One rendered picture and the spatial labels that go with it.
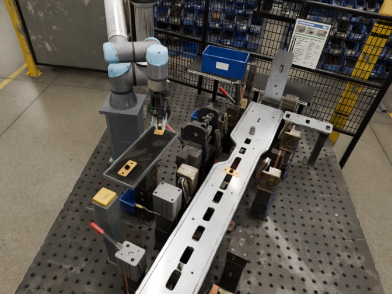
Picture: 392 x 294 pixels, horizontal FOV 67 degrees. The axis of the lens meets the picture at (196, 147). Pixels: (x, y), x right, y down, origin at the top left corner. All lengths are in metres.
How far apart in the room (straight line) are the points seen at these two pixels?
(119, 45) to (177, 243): 0.77
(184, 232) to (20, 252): 1.57
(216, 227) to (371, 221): 1.93
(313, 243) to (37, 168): 2.37
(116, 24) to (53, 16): 2.81
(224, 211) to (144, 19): 0.93
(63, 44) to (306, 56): 2.93
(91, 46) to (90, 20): 0.32
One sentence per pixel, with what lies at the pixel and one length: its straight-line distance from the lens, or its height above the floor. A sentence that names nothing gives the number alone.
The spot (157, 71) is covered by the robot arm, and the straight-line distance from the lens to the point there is 1.08.
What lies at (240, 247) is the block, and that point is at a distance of 1.16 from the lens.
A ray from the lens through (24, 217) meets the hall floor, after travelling 2.71.
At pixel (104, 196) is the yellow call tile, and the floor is 1.16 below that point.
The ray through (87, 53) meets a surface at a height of 0.38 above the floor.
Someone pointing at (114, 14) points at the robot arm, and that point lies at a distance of 1.27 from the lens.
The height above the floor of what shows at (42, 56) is 0.27.
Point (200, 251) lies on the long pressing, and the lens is 1.16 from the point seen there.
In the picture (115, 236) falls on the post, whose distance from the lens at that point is 1.29.
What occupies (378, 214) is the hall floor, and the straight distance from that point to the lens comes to 3.04.
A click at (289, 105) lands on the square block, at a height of 1.02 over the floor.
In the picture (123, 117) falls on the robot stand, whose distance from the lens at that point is 1.62.
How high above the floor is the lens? 2.02
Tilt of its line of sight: 42 degrees down
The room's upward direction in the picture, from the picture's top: 5 degrees clockwise
